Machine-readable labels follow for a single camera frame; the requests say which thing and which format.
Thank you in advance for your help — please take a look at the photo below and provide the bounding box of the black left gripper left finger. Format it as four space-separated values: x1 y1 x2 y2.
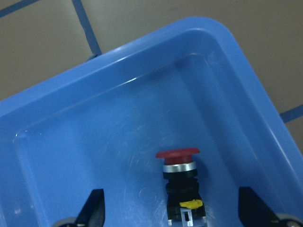
75 189 105 227

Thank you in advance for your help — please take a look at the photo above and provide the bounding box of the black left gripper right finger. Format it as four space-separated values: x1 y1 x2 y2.
238 187 279 227

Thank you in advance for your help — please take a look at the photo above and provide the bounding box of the red emergency stop button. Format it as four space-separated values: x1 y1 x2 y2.
156 148 207 227

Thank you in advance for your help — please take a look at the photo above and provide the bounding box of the blue plastic tray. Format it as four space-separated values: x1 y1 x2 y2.
0 17 303 227

